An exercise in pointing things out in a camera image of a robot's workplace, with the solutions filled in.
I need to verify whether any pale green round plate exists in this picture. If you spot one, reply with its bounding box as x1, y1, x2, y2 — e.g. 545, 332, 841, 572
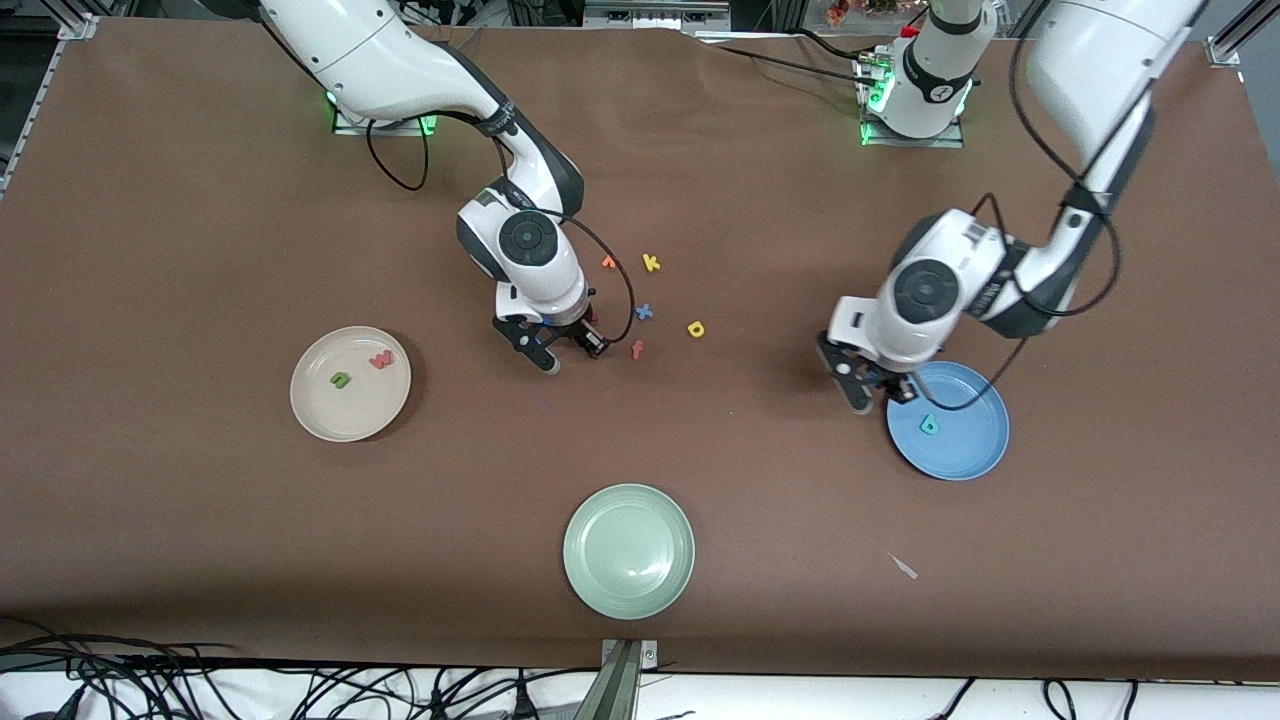
562, 483, 697, 621

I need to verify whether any metal camera pole bracket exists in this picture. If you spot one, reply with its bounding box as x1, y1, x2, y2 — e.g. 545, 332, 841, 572
597, 638, 661, 720

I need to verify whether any brown table cover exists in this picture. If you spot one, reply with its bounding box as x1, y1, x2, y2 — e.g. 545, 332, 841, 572
0, 18, 1280, 681

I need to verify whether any beige round plate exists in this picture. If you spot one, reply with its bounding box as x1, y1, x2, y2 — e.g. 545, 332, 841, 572
289, 325, 413, 443

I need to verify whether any blue round plate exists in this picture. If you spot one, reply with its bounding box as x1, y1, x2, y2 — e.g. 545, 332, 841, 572
886, 360, 1011, 482

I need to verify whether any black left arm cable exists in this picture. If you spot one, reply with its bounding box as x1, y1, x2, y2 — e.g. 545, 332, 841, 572
920, 0, 1126, 413

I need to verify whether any black cable tangle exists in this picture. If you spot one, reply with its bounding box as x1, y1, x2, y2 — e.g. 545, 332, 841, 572
0, 615, 601, 720

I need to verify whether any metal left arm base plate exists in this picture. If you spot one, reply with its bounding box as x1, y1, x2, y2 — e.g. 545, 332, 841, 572
858, 55, 967, 149

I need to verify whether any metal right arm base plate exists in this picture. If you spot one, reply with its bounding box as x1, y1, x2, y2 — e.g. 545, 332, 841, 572
332, 95, 441, 137

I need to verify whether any black base power cable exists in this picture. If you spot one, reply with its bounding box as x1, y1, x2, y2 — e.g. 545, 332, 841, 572
690, 30, 881, 91

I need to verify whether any grey metal frame rail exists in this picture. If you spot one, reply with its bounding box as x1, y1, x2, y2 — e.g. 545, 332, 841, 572
580, 0, 736, 31

